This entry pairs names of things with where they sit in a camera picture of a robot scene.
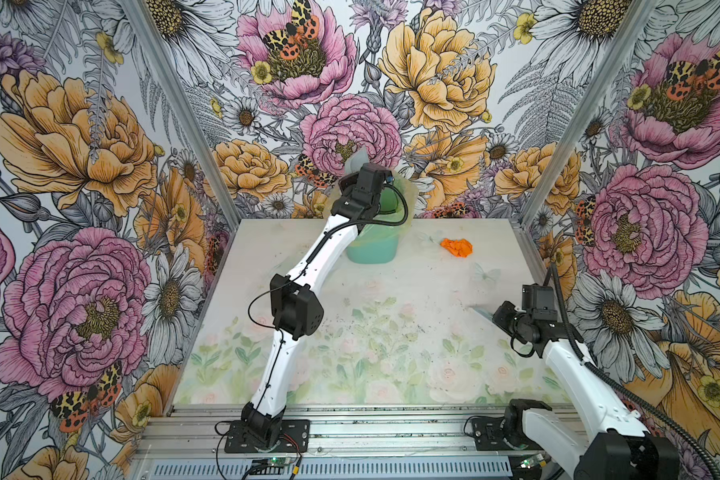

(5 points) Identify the black corrugated right cable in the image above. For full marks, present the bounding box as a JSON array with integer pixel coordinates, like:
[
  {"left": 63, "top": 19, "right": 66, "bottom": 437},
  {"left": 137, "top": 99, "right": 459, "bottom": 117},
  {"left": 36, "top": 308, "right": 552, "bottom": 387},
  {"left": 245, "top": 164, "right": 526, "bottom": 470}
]
[{"left": 542, "top": 263, "right": 720, "bottom": 480}]

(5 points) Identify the grey-green plastic dustpan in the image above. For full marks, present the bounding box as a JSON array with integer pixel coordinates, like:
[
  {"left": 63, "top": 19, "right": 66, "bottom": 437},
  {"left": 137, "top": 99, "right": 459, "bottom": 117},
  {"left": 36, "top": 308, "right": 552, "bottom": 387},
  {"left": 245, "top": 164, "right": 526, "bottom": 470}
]
[{"left": 344, "top": 147, "right": 370, "bottom": 175}]

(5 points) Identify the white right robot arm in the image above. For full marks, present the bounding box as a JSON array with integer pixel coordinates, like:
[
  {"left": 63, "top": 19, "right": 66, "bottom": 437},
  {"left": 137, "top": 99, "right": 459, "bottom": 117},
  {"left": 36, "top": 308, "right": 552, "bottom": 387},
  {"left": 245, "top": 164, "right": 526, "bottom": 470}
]
[{"left": 493, "top": 284, "right": 680, "bottom": 479}]

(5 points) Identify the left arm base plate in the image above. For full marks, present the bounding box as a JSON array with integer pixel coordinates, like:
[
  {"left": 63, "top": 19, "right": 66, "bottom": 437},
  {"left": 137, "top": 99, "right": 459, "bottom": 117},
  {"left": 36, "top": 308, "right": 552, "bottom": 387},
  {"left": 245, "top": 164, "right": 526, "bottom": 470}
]
[{"left": 223, "top": 419, "right": 311, "bottom": 454}]

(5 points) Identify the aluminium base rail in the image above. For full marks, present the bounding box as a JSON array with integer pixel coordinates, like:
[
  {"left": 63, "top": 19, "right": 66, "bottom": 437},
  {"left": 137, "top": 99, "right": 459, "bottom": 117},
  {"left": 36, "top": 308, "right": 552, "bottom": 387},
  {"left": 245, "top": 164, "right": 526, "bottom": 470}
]
[{"left": 125, "top": 405, "right": 585, "bottom": 479}]

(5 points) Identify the aluminium corner post left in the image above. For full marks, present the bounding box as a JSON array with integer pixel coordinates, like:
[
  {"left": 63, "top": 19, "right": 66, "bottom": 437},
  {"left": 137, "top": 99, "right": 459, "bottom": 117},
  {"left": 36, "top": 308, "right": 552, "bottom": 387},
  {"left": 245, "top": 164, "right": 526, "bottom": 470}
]
[{"left": 123, "top": 1, "right": 241, "bottom": 232}]

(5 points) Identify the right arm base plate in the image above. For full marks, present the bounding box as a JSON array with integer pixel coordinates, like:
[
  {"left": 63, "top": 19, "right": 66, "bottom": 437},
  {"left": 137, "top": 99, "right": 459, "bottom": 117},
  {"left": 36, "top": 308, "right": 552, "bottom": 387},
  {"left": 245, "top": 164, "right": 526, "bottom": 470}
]
[{"left": 464, "top": 416, "right": 542, "bottom": 451}]

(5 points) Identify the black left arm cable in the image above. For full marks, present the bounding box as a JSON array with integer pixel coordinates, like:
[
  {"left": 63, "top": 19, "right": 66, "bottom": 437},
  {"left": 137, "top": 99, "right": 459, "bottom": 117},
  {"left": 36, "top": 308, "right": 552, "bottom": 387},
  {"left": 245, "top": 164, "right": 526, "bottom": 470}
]
[{"left": 247, "top": 179, "right": 410, "bottom": 415}]

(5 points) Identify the large orange paper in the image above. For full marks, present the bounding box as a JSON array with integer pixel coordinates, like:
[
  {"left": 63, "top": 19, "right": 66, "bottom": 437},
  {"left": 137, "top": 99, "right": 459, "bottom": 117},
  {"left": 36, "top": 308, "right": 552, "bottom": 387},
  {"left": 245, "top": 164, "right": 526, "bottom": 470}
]
[{"left": 440, "top": 239, "right": 473, "bottom": 258}]

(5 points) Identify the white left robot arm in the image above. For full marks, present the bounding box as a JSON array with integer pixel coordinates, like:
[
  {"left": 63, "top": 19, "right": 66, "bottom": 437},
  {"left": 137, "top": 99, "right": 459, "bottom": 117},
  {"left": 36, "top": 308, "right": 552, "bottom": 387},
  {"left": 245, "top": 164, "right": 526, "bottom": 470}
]
[{"left": 240, "top": 163, "right": 409, "bottom": 450}]

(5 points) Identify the green plastic trash bin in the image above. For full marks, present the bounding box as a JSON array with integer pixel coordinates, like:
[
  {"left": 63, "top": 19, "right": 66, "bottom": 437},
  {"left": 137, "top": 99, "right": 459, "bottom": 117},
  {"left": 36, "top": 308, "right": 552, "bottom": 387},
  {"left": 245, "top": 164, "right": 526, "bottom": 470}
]
[{"left": 345, "top": 189, "right": 404, "bottom": 265}]

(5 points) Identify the aluminium corner post right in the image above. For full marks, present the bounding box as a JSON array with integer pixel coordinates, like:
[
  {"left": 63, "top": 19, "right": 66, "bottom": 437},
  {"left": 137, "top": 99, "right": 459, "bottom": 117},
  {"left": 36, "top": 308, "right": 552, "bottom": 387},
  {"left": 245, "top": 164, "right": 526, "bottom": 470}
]
[{"left": 519, "top": 0, "right": 657, "bottom": 229}]

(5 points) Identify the aluminium corner post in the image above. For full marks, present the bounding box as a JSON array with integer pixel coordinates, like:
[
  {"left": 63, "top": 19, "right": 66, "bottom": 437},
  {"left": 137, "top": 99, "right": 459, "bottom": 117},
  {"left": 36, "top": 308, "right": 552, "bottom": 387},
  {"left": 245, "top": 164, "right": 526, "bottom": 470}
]
[
  {"left": 123, "top": 1, "right": 241, "bottom": 232},
  {"left": 519, "top": 0, "right": 657, "bottom": 229}
]

